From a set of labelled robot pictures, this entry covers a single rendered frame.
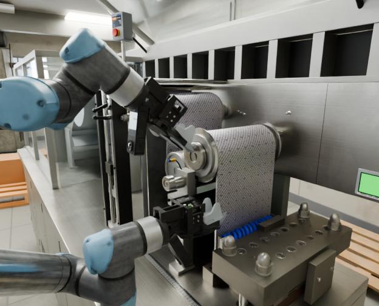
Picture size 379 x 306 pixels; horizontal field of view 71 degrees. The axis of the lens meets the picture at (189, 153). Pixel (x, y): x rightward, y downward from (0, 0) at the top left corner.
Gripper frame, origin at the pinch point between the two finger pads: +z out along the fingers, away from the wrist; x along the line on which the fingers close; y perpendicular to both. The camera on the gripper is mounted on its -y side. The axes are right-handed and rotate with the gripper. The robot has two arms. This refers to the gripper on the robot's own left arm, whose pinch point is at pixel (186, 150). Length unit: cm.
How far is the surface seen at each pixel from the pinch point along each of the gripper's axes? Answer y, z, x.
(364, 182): 17.0, 33.0, -28.9
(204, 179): -3.5, 8.2, -2.8
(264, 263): -14.0, 16.3, -23.7
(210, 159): 0.8, 3.9, -5.5
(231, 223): -9.5, 22.1, -6.6
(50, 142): -20, -6, 96
